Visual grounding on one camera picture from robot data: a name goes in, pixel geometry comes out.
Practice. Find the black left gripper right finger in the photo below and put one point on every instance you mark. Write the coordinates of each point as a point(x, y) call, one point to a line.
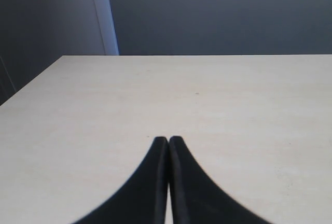
point(195, 198)

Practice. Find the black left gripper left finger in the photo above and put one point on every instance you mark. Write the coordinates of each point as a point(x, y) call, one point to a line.
point(143, 197)

